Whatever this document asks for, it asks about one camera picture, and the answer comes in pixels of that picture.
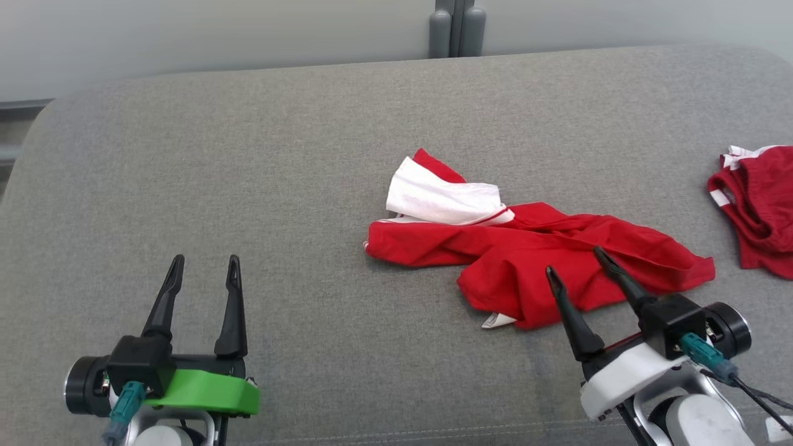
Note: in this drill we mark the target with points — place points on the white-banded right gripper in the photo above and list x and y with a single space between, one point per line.
626 378

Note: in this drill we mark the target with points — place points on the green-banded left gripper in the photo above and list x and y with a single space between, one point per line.
204 390

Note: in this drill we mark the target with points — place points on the red shirt with white trim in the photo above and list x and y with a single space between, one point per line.
508 248

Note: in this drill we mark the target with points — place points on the red shorts with white stripes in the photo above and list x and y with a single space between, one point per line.
762 210

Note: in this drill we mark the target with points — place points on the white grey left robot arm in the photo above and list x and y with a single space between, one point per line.
164 433

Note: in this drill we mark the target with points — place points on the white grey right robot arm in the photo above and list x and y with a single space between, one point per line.
700 421

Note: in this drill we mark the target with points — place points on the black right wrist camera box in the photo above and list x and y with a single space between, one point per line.
672 319

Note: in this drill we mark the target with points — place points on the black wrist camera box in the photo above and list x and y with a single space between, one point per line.
672 319
139 362

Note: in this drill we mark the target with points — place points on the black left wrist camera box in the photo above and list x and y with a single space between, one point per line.
139 362

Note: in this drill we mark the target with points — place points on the teal right camera connector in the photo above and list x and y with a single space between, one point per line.
706 356

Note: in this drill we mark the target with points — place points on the teal camera connector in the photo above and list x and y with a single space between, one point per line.
706 356
127 402

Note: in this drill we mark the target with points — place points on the teal left camera connector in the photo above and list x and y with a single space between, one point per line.
127 402

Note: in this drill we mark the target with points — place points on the grey floor rail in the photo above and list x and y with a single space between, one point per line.
15 110

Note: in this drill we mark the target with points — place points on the grey wall bracket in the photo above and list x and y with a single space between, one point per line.
457 25

